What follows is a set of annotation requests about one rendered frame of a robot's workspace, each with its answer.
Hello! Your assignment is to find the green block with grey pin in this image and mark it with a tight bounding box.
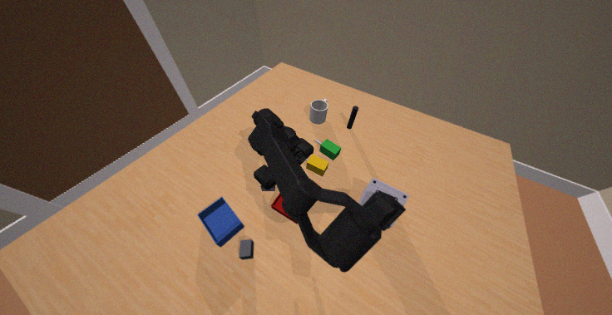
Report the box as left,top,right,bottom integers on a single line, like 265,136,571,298
315,139,341,160

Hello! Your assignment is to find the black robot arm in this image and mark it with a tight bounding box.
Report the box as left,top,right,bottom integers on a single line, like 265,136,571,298
248,108,406,273

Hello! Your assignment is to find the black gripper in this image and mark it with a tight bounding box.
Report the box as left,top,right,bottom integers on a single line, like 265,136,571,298
254,138,313,189

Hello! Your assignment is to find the blue open bin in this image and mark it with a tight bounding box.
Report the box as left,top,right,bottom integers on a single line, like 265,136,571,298
197,196,245,248

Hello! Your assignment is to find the red tray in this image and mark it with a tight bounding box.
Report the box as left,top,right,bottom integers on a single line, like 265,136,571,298
271,193,297,224

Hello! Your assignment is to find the grey mug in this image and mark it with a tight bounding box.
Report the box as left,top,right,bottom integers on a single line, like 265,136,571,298
309,99,328,125

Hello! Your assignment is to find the black cylinder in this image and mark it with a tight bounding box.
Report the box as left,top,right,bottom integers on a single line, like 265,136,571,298
347,106,358,129

